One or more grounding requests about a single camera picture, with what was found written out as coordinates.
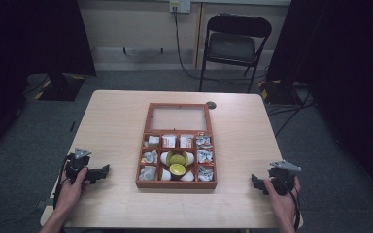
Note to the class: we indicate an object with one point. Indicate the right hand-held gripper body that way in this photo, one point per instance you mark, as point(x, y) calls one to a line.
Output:
point(283, 179)

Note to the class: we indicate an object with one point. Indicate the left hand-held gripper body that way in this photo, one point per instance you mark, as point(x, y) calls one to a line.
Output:
point(76, 165)

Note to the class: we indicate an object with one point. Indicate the person's right hand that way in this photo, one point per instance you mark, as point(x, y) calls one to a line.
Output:
point(283, 204)

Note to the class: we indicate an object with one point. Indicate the person's left hand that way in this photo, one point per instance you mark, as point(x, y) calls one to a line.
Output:
point(69, 192)

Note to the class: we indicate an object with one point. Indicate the grey silver tea packet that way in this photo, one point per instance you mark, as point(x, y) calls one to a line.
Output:
point(147, 173)
point(153, 141)
point(149, 157)

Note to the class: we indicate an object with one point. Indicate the silver printed tea packet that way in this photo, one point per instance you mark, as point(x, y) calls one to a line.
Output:
point(205, 174)
point(204, 142)
point(205, 156)

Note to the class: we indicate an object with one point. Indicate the white orange tea packet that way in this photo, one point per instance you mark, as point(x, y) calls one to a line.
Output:
point(186, 141)
point(168, 141)

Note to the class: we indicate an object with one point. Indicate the set of white yellow-green cups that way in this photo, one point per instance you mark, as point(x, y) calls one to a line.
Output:
point(177, 169)

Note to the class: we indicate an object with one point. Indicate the black stand base yellow tape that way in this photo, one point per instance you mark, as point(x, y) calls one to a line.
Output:
point(277, 92)
point(60, 88)

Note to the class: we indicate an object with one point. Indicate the wooden tea box with glass lid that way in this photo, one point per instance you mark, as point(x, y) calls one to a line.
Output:
point(178, 119)

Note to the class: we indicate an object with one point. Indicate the black curtain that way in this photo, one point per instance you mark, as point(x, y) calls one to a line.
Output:
point(346, 64)
point(29, 39)

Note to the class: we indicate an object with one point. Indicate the black folding chair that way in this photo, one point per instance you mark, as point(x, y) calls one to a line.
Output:
point(233, 47)

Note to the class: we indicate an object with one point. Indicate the white wall outlet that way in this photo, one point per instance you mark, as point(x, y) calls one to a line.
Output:
point(180, 6)

